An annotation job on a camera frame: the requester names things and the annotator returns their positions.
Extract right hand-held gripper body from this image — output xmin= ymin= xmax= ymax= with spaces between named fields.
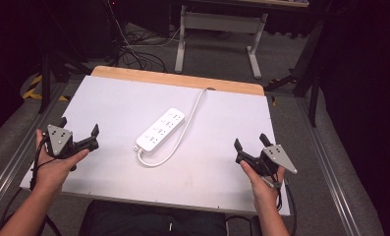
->
xmin=234 ymin=144 xmax=299 ymax=180

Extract person's right hand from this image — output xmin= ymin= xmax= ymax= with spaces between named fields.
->
xmin=239 ymin=159 xmax=286 ymax=211

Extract yellow black hazard tape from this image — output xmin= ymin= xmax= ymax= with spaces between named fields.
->
xmin=21 ymin=73 xmax=70 ymax=102

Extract tangle of floor cables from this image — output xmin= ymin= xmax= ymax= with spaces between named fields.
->
xmin=105 ymin=0 xmax=188 ymax=74

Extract white metal desk frame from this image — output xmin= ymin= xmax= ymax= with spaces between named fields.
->
xmin=174 ymin=0 xmax=310 ymax=80

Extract person's left hand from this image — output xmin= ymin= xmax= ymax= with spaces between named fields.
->
xmin=34 ymin=128 xmax=90 ymax=195

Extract black metal stand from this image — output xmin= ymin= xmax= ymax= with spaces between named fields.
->
xmin=263 ymin=18 xmax=326 ymax=128
xmin=34 ymin=0 xmax=93 ymax=115

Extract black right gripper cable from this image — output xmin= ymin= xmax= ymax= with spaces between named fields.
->
xmin=271 ymin=175 xmax=299 ymax=236

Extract white power strip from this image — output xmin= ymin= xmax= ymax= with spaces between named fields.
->
xmin=135 ymin=107 xmax=187 ymax=155
xmin=137 ymin=87 xmax=217 ymax=168

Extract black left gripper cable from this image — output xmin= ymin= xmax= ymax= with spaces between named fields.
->
xmin=0 ymin=132 xmax=63 ymax=236

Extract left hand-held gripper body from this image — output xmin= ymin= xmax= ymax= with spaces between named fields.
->
xmin=43 ymin=124 xmax=100 ymax=161

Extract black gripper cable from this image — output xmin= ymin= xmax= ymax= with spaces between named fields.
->
xmin=271 ymin=175 xmax=299 ymax=236
xmin=0 ymin=132 xmax=63 ymax=236

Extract aluminium floor rail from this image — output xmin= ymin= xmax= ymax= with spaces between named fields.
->
xmin=295 ymin=95 xmax=364 ymax=236
xmin=0 ymin=82 xmax=69 ymax=219

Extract person's dark trousers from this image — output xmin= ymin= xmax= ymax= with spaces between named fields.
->
xmin=78 ymin=200 xmax=228 ymax=236

